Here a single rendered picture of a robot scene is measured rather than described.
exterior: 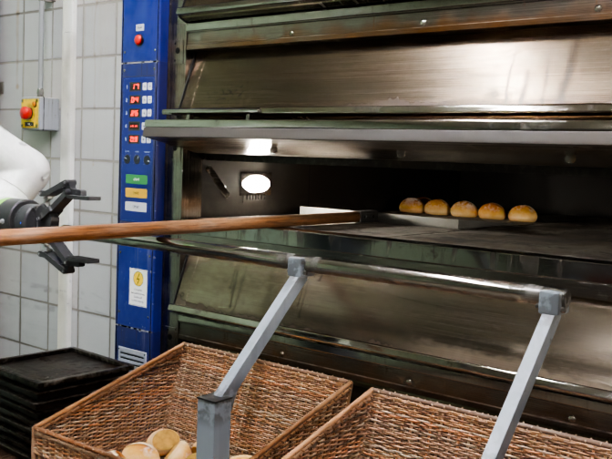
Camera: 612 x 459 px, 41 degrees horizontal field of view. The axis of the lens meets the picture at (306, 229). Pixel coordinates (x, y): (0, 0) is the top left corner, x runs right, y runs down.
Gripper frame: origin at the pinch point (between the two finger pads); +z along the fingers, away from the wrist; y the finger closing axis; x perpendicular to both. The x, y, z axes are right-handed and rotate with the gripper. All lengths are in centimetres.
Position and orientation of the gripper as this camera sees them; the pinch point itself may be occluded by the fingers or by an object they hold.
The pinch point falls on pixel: (88, 229)
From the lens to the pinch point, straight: 167.3
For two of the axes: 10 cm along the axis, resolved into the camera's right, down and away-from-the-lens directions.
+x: -6.2, 0.4, -7.9
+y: -0.4, 10.0, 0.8
